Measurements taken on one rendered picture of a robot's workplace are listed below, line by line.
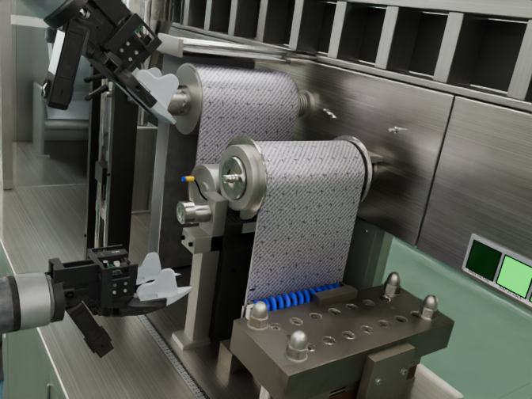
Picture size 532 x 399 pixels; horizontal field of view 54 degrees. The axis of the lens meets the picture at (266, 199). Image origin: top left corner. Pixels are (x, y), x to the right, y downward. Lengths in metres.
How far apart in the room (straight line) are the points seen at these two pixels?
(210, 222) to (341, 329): 0.30
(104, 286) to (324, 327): 0.39
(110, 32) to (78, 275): 0.33
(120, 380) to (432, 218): 0.63
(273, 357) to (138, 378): 0.27
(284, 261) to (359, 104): 0.39
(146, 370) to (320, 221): 0.41
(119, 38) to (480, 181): 0.63
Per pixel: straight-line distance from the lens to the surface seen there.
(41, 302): 0.77
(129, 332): 1.11
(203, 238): 0.95
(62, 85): 0.73
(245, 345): 0.91
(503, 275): 0.96
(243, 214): 0.93
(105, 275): 0.78
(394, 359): 0.96
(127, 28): 0.73
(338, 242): 1.05
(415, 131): 1.06
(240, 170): 0.89
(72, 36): 0.72
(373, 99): 1.13
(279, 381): 0.85
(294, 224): 0.95
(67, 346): 1.07
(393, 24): 1.13
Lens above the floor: 1.52
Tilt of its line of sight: 19 degrees down
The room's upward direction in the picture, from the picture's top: 9 degrees clockwise
